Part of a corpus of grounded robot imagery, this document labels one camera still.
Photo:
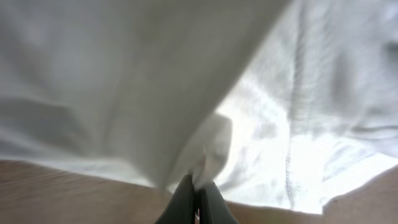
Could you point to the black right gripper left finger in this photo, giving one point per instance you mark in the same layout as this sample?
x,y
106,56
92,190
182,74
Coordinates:
x,y
181,207

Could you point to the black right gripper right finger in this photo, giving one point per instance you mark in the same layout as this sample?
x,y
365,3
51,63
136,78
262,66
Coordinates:
x,y
212,207

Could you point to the white t-shirt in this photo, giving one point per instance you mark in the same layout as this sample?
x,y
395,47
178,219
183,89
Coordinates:
x,y
284,104

